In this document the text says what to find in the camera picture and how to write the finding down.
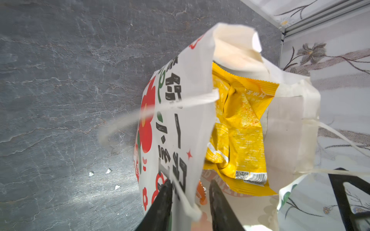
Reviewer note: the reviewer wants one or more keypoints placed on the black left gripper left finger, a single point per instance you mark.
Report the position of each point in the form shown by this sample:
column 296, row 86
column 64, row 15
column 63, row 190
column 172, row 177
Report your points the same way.
column 158, row 216

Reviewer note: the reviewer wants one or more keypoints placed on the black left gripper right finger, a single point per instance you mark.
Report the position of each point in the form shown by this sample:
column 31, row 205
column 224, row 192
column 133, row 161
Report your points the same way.
column 223, row 217

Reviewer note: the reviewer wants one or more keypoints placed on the yellow snack packet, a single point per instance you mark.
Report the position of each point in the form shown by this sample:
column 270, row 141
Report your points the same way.
column 236, row 150

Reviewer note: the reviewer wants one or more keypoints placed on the white paper bag red flower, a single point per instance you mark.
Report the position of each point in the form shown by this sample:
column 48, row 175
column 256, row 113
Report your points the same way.
column 175, row 123

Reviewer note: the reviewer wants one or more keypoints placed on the orange snack packet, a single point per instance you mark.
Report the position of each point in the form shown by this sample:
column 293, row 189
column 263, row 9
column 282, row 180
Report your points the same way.
column 201, row 194

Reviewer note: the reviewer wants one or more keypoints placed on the right corner aluminium post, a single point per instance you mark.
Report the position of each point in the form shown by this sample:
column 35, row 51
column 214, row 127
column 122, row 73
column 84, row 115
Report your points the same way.
column 292, row 17

